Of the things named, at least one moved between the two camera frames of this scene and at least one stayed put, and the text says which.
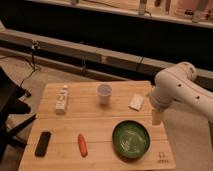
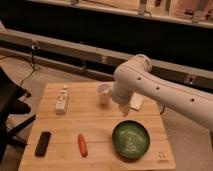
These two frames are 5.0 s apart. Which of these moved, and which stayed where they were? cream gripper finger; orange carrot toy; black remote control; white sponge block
Moved: cream gripper finger
Stayed: white sponge block; black remote control; orange carrot toy
